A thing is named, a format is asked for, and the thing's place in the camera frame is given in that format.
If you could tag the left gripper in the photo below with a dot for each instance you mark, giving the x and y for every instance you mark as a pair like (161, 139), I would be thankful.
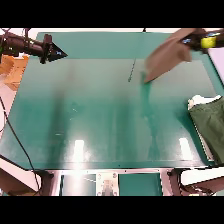
(47, 49)

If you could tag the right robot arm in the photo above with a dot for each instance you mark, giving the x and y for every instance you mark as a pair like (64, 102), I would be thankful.
(206, 176)

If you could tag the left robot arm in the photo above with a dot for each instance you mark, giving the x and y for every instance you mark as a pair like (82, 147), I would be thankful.
(20, 45)

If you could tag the white garment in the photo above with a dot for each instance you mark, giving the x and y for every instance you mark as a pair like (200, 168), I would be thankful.
(198, 100)

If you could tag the green garment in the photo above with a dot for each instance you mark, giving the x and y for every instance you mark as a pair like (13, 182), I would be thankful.
(210, 128)

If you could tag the silver frame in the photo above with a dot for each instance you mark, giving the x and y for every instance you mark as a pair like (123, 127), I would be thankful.
(107, 185)

